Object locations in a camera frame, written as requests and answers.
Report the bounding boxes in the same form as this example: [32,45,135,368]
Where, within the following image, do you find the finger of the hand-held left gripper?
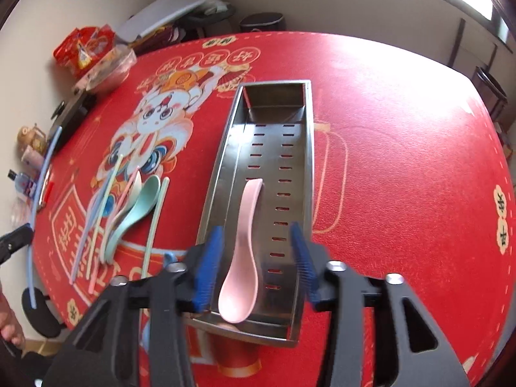
[0,225,35,265]

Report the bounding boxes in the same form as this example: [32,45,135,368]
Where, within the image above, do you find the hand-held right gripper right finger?
[290,222,472,387]

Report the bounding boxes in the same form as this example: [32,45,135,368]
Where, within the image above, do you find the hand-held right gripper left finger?
[42,226,225,387]

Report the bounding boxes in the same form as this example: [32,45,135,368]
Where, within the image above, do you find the pink spoon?
[218,178,263,324]

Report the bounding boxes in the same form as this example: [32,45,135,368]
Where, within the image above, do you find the blue tube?
[25,126,64,309]

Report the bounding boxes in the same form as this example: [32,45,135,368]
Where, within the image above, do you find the green chopstick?
[142,177,169,281]

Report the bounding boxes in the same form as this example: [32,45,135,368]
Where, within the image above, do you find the green spoon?
[107,175,161,264]

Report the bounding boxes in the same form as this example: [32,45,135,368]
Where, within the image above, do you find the stainless steel utensil tray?
[189,80,313,349]

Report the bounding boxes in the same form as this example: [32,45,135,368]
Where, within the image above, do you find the cream spoon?
[99,170,143,259]

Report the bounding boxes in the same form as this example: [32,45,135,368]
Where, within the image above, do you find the person's left hand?
[0,286,26,348]

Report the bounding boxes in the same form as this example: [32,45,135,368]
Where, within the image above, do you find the small clear bottle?
[8,170,38,199]

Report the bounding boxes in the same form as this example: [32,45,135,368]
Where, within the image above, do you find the lavender chopstick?
[69,187,112,285]

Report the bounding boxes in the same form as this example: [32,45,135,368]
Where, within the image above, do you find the black round stool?
[21,287,67,338]

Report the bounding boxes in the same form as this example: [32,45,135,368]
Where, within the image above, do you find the pink chopstick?
[89,175,135,293]

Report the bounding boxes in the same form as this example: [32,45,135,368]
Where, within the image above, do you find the black electric pan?
[48,92,98,154]

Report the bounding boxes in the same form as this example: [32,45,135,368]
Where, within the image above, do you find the red printed table mat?
[30,30,516,387]

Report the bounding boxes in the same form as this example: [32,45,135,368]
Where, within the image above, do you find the plastic wrapped bowl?
[73,46,138,94]

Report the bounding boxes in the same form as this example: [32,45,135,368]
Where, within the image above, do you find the red snack bags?
[54,24,118,78]

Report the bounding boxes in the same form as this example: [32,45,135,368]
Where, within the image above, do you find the black trash bin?
[241,12,287,34]

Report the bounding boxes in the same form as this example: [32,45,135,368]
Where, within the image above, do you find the dark wooden chair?
[471,65,509,122]

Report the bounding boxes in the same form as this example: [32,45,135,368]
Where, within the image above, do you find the white board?
[115,0,225,45]

